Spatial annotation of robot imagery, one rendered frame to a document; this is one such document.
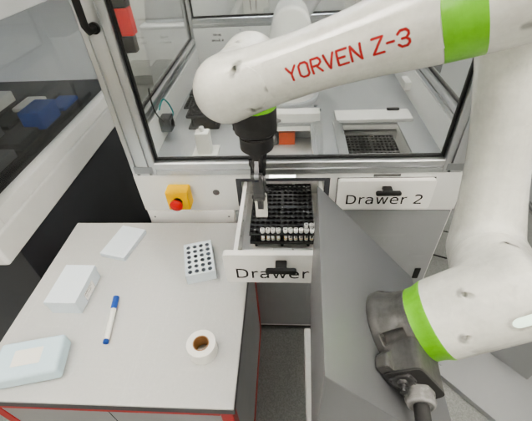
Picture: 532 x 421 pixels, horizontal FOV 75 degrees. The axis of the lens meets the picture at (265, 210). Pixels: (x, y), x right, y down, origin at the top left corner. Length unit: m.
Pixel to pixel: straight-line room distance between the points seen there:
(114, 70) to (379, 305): 0.82
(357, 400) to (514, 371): 1.44
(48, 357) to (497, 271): 0.92
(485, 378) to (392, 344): 1.27
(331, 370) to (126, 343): 0.63
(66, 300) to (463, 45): 1.01
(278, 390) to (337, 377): 1.20
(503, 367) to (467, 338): 1.31
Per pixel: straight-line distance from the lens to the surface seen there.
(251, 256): 0.86
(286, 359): 1.73
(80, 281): 1.10
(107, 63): 1.02
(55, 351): 1.01
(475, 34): 0.49
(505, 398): 1.86
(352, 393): 0.51
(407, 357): 0.59
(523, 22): 0.49
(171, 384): 0.91
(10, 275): 1.47
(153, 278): 1.09
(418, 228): 1.30
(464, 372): 1.84
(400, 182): 1.12
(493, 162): 0.68
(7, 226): 1.26
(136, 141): 1.10
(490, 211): 0.69
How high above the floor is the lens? 1.57
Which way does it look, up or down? 42 degrees down
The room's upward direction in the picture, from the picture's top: 4 degrees counter-clockwise
